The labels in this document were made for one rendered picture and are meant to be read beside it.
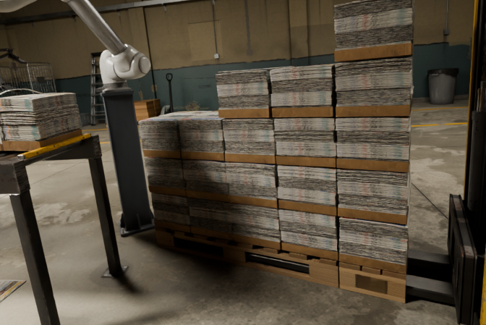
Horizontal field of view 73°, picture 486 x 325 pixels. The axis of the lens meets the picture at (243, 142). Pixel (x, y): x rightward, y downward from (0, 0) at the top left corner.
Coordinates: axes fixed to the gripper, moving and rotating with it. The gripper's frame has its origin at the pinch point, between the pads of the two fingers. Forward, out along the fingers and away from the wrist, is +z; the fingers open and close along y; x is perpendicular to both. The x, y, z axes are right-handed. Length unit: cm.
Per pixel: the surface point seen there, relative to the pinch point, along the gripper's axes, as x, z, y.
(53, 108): 2.2, 20.8, 5.9
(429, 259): -25, 211, 7
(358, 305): 0, 180, 32
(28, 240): 31, 44, 48
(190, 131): -39, 73, 2
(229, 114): -29, 90, -17
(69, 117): -6.6, 23.2, 11.0
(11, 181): 31, 31, 27
